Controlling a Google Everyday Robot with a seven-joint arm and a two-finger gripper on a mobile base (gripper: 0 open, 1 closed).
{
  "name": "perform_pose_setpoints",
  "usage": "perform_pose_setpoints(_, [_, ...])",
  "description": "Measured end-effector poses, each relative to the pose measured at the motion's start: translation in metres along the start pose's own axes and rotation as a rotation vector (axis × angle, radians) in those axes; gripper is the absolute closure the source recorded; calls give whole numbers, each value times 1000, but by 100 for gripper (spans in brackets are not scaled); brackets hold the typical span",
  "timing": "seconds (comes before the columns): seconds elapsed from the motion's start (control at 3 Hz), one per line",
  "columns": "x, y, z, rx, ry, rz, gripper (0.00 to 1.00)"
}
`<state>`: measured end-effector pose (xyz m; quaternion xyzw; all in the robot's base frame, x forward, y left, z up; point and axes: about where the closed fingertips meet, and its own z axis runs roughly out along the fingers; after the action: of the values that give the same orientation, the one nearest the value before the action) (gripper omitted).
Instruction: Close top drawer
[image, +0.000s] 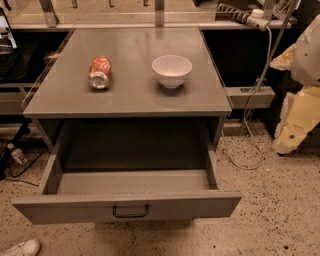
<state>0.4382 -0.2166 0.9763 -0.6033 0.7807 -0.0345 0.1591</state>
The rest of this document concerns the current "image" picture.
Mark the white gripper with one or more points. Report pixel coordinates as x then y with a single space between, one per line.
307 60

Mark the grey top drawer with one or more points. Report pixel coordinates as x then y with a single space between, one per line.
169 164

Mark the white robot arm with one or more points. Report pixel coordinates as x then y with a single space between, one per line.
305 67

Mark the grey drawer cabinet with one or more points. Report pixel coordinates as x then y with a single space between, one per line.
134 92

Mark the white power strip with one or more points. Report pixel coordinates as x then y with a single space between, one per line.
254 19

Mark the white ceramic bowl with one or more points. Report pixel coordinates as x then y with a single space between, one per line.
171 71

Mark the orange soda can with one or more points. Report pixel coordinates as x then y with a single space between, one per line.
100 72

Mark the small plastic bottle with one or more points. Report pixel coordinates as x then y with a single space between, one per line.
17 154

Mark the grey rear shelf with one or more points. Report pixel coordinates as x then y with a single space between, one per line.
59 14

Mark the white shoe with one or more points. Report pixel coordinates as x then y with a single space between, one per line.
27 248

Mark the black top drawer handle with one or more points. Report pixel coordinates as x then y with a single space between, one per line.
130 212

